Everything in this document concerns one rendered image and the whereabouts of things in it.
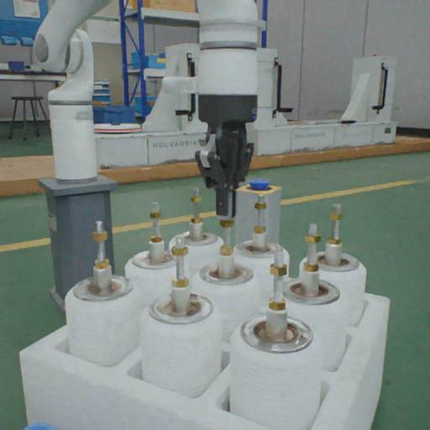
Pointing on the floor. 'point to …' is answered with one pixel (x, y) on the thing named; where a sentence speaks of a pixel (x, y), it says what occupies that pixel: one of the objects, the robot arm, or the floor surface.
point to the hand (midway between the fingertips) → (226, 203)
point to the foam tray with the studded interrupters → (343, 390)
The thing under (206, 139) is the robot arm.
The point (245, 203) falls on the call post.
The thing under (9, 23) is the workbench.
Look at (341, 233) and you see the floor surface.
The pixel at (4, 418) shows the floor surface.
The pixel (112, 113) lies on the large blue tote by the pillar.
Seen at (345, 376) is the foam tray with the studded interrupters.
